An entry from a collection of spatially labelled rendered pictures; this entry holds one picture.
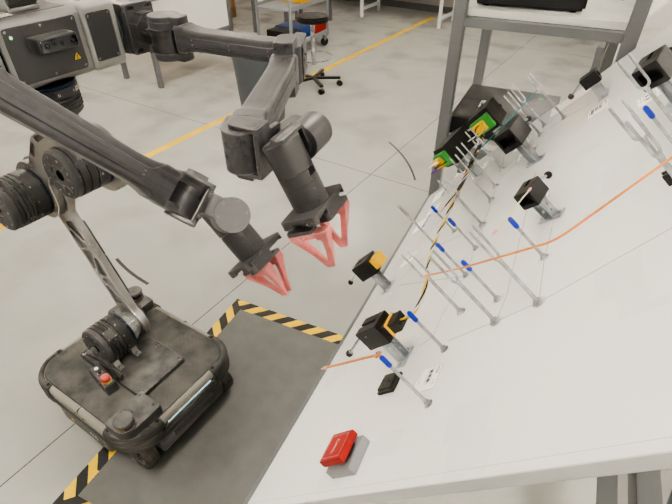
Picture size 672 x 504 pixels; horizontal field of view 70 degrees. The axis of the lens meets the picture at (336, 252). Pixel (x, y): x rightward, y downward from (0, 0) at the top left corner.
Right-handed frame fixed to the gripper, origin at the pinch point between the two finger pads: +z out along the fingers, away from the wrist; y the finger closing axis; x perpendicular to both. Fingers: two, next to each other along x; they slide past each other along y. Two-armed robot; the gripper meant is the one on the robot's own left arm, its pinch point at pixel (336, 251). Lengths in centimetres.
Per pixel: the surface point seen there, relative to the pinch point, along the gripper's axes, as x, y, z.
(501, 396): -24.5, -17.0, 12.9
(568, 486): -22, 5, 65
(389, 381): -3.1, -7.0, 21.8
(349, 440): -1.8, -20.1, 19.5
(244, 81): 220, 292, -6
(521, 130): -21, 55, 9
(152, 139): 293, 237, 2
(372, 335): -0.8, -2.5, 15.8
